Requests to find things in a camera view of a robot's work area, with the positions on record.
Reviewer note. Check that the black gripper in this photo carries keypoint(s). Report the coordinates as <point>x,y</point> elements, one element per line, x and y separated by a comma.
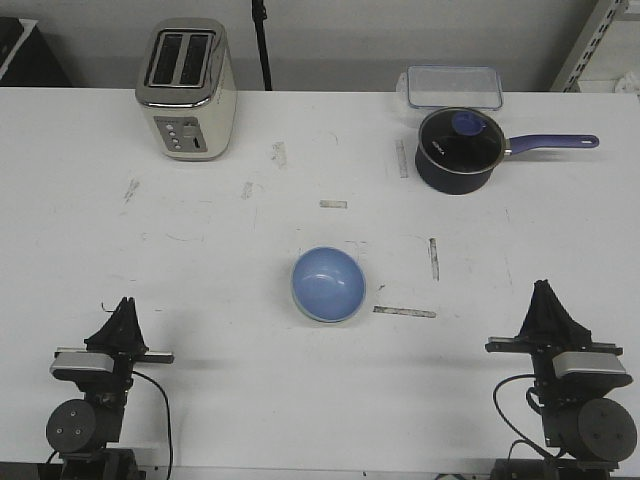
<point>544,310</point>
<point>112,337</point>

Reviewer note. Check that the blue bowl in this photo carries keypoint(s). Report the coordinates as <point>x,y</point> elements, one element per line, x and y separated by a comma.
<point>322,271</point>

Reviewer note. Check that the green bowl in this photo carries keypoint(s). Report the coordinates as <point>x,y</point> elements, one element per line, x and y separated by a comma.
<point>334,308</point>

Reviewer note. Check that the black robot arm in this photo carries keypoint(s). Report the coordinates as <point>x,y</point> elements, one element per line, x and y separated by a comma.
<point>586,433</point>
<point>79,430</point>

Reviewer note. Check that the dark blue saucepan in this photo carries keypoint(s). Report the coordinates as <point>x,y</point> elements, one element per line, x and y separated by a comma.
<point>459,184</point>

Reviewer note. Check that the glass pot lid blue knob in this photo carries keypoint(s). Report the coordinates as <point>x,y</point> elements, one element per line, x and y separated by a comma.
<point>461,140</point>

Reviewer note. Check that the grey slotted shelf upright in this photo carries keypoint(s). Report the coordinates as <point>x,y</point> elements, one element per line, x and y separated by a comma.
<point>606,48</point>

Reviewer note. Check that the clear plastic food container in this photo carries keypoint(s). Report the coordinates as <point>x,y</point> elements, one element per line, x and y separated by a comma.
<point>439,86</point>

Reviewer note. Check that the white crumpled cloth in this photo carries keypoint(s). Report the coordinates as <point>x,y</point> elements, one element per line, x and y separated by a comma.
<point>629,83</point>

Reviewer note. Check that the cream and chrome toaster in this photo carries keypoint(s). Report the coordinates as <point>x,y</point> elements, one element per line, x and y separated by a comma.
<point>186,88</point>

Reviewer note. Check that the black tripod pole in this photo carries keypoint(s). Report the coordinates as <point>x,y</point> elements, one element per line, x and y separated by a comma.
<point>259,16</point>

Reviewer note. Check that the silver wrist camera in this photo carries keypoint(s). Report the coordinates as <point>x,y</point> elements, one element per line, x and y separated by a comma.
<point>73,364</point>
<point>591,368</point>

